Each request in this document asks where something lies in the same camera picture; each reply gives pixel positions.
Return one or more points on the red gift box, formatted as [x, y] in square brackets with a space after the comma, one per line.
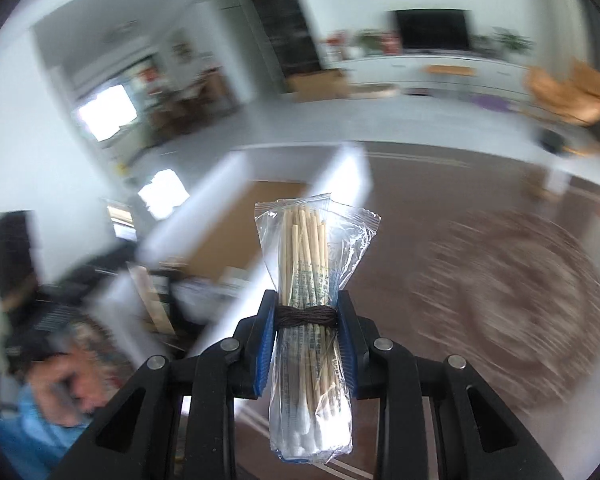
[389, 42]

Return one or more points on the large leafy potted plant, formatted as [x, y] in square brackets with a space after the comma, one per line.
[512, 42]

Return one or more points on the dark bookshelf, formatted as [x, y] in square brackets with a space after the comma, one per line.
[280, 20]

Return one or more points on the orange lounge chair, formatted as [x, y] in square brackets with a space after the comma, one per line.
[570, 92]

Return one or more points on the orange stool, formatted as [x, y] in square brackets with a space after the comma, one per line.
[450, 70]

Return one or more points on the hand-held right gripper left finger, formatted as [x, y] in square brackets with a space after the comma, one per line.
[265, 345]

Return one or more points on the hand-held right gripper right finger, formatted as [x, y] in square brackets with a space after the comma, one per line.
[347, 350]

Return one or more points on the brown cardboard box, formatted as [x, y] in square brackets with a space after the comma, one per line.
[317, 85]

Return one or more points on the person's blue clothing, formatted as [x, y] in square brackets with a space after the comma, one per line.
[25, 435]

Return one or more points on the person's left hand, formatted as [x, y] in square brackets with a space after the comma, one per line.
[75, 395]

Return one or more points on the green potted plant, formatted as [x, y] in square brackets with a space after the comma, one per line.
[370, 41]

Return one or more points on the purple mat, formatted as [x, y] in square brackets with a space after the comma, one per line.
[490, 101]

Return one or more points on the white storage box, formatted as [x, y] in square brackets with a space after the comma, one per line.
[340, 175]

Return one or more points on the cotton swab bundle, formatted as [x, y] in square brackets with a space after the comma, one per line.
[305, 260]

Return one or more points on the black television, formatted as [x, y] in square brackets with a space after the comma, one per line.
[432, 30]

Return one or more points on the white television cabinet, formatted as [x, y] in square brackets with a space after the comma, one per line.
[445, 72]

